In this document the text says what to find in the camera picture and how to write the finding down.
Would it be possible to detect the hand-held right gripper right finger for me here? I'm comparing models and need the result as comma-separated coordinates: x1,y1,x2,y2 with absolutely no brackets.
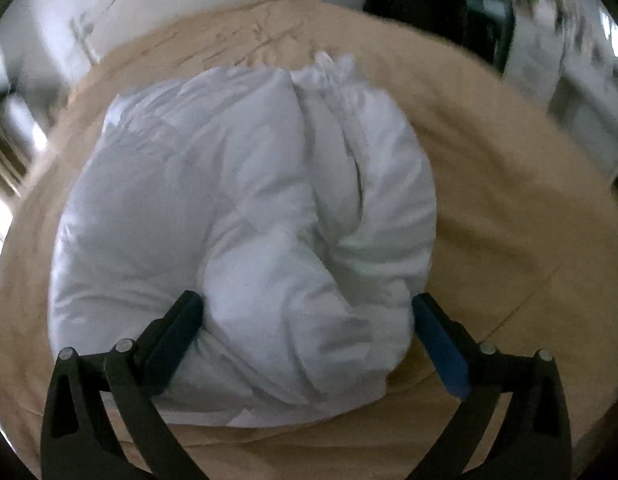
408,293,574,480

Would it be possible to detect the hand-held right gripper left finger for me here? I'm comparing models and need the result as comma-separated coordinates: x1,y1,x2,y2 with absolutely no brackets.
40,290,210,480

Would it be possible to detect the tan bed blanket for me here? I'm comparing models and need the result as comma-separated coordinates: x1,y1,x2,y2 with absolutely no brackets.
0,0,618,480

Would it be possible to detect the white drawer cabinet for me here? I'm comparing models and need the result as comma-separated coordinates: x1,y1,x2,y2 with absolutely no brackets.
499,0,618,181

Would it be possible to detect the white headboard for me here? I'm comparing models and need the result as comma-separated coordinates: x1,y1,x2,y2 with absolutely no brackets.
0,0,296,111

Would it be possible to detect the black suitcase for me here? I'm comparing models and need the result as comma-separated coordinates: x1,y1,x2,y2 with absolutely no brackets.
363,0,516,75

